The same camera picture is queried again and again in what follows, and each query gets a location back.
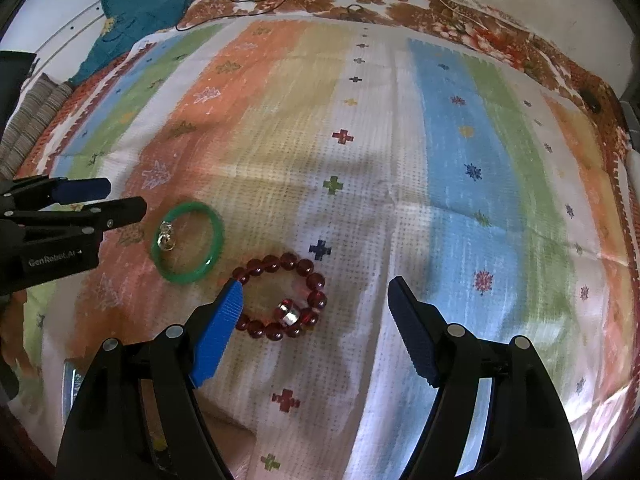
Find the silver jewelry tray box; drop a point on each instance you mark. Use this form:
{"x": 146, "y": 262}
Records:
{"x": 73, "y": 374}

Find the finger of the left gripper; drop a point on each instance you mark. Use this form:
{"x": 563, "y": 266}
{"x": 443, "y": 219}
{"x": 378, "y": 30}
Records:
{"x": 102, "y": 216}
{"x": 39, "y": 192}

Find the green jade bangle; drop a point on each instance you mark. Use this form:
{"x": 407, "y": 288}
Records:
{"x": 163, "y": 241}

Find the striped colourful blanket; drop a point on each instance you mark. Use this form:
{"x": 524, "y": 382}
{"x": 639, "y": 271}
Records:
{"x": 350, "y": 185}

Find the grey striped folded cloth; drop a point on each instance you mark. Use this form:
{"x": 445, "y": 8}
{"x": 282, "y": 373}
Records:
{"x": 39, "y": 107}

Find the brown floral bedsheet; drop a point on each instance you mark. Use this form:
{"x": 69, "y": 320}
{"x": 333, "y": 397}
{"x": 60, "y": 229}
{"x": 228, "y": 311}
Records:
{"x": 450, "y": 10}

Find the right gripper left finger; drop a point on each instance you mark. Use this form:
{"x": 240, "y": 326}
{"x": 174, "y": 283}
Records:
{"x": 106, "y": 435}

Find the teal shirt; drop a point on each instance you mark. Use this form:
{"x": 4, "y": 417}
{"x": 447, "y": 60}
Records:
{"x": 126, "y": 22}

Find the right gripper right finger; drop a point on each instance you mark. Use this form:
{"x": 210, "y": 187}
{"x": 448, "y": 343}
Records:
{"x": 527, "y": 434}

